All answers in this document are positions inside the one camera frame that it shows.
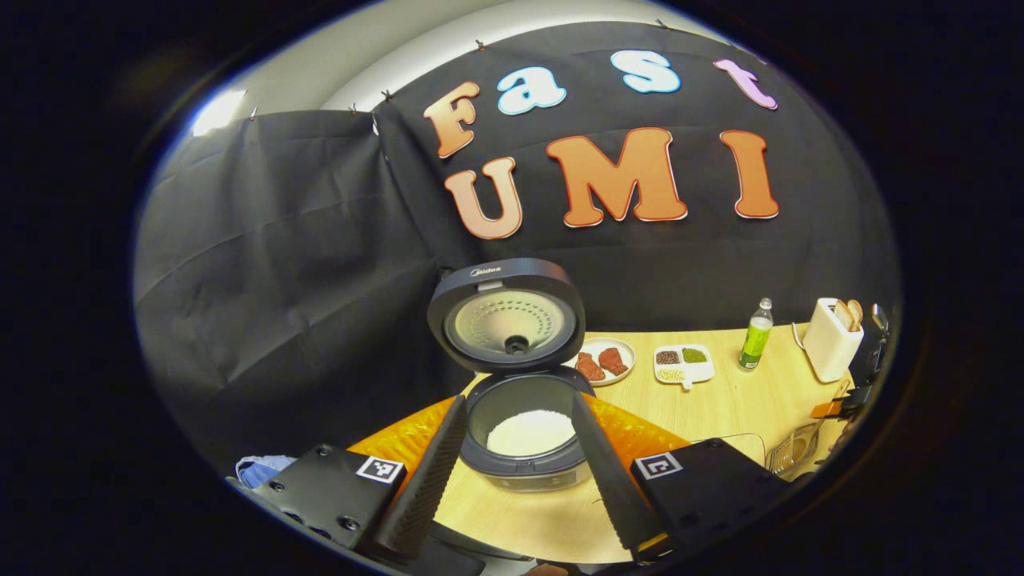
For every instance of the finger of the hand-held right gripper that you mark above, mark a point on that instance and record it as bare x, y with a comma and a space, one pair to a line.
826, 410

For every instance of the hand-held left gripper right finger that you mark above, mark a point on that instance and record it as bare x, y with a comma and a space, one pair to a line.
612, 480

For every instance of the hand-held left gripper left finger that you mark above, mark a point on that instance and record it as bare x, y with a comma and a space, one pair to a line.
424, 488

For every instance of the white rice heap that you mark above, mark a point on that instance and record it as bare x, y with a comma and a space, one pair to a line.
532, 432

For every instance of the dark grey rice cooker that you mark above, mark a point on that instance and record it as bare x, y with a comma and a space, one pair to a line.
504, 276

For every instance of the white toaster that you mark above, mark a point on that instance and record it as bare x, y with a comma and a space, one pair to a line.
828, 352

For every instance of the toasted bread slice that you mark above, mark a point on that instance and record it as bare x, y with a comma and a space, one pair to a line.
856, 312
842, 314

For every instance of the green label drink bottle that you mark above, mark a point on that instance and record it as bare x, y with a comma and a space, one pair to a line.
754, 340

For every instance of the round white plate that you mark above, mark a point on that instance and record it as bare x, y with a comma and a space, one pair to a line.
620, 380

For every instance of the red meat slice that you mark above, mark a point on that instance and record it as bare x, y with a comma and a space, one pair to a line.
613, 361
590, 366

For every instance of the yellow bean heap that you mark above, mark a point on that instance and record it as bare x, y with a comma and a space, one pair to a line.
670, 374

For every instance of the divided white dish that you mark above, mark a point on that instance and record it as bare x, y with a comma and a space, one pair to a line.
700, 372

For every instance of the dark bean heap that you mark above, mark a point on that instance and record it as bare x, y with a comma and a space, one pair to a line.
667, 357

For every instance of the green bean heap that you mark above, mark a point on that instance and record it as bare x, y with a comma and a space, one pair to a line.
694, 354

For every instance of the person's blue jeans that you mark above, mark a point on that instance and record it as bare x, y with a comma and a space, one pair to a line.
264, 466

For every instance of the ceiling light panel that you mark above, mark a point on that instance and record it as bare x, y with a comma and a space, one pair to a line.
218, 112

